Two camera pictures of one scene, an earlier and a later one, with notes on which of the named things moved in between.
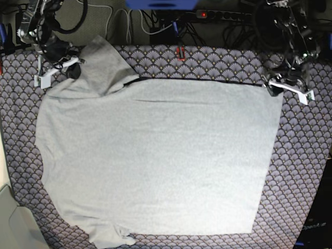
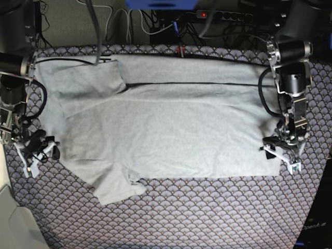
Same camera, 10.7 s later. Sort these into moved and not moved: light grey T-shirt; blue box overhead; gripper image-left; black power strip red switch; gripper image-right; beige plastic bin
Moved: gripper image-left; gripper image-right
Not moved: black power strip red switch; blue box overhead; light grey T-shirt; beige plastic bin
